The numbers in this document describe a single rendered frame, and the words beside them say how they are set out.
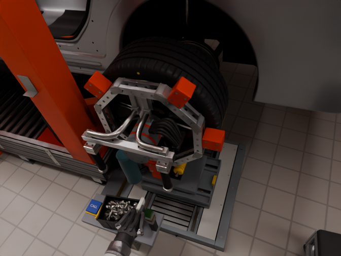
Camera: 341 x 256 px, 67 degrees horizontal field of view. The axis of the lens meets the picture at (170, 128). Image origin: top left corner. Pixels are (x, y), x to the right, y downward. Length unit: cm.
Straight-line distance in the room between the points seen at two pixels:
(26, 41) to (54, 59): 15
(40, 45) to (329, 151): 210
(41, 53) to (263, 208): 164
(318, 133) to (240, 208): 96
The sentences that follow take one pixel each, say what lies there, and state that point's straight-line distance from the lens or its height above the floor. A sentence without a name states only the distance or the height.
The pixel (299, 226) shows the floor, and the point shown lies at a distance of 201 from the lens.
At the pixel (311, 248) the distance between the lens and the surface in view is 182.
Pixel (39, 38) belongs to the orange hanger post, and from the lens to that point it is 120.
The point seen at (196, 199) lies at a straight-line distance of 180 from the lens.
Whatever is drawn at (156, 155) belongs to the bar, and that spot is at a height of 97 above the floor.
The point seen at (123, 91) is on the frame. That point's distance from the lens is 113.
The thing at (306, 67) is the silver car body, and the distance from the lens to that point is 137.
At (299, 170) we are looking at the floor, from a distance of 221.
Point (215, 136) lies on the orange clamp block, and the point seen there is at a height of 88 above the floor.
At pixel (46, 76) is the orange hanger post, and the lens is 123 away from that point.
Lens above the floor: 180
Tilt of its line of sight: 49 degrees down
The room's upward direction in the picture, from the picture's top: 10 degrees counter-clockwise
